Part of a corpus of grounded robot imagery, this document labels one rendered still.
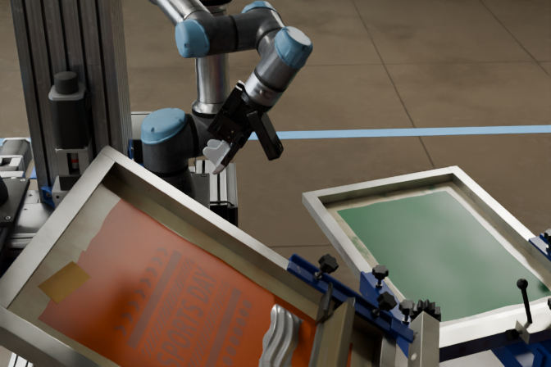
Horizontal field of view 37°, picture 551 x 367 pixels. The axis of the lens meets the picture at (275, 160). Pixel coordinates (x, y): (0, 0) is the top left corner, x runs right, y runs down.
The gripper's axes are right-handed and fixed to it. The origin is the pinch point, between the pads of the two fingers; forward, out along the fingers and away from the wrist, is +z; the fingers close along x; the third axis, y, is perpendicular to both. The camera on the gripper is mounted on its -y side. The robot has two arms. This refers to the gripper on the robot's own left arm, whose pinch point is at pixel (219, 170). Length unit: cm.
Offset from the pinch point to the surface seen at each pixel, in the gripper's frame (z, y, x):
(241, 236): 11.5, -12.4, -0.5
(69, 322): 15.3, 9.2, 44.5
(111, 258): 15.1, 9.0, 24.6
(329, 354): 7.6, -37.1, 23.4
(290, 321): 14.8, -30.1, 11.8
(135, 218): 14.9, 9.4, 10.0
